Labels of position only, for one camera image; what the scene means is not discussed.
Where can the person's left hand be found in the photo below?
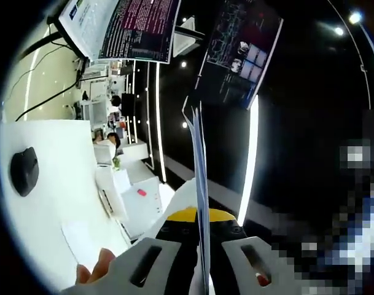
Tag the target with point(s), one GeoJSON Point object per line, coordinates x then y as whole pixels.
{"type": "Point", "coordinates": [97, 267]}

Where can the computer monitor with dark screen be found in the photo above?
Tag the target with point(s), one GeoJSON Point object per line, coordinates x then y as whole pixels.
{"type": "Point", "coordinates": [242, 52]}

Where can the black monitor stand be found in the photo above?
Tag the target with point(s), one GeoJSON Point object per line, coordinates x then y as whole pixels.
{"type": "Point", "coordinates": [45, 43]}

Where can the white table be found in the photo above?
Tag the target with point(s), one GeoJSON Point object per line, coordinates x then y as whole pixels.
{"type": "Point", "coordinates": [57, 184]}

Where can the white printer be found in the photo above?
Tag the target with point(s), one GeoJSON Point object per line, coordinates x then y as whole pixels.
{"type": "Point", "coordinates": [108, 193]}

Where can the ceiling air conditioner unit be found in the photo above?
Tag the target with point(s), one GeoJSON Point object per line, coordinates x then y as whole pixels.
{"type": "Point", "coordinates": [186, 40]}

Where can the red whiteboard eraser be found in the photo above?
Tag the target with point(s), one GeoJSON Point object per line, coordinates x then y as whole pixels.
{"type": "Point", "coordinates": [141, 192]}

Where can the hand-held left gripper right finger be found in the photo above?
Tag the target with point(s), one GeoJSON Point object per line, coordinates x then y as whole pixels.
{"type": "Point", "coordinates": [232, 270]}

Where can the white whiteboard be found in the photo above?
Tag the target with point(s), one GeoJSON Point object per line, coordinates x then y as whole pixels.
{"type": "Point", "coordinates": [143, 212]}

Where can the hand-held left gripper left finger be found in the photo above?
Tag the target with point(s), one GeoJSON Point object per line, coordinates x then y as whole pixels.
{"type": "Point", "coordinates": [122, 276]}

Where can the long ceiling light strip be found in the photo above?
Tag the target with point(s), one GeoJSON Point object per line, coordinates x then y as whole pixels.
{"type": "Point", "coordinates": [249, 159]}
{"type": "Point", "coordinates": [161, 123]}

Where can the computer monitor with white window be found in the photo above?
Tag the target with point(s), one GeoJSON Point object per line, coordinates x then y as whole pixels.
{"type": "Point", "coordinates": [128, 27]}

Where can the small green plant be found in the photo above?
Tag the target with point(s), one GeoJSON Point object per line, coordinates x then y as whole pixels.
{"type": "Point", "coordinates": [116, 163]}

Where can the black display screen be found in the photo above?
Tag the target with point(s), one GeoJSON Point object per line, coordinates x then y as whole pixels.
{"type": "Point", "coordinates": [128, 104]}

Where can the black computer mouse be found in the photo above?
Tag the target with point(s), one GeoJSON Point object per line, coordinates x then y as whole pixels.
{"type": "Point", "coordinates": [24, 170]}

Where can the white office chair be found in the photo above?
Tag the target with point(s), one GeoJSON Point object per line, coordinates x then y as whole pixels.
{"type": "Point", "coordinates": [102, 155]}
{"type": "Point", "coordinates": [94, 111]}

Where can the white printing papers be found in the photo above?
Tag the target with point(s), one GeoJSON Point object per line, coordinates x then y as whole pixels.
{"type": "Point", "coordinates": [82, 239]}

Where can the white printer feed paper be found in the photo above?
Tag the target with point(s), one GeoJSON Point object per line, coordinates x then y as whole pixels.
{"type": "Point", "coordinates": [123, 181]}

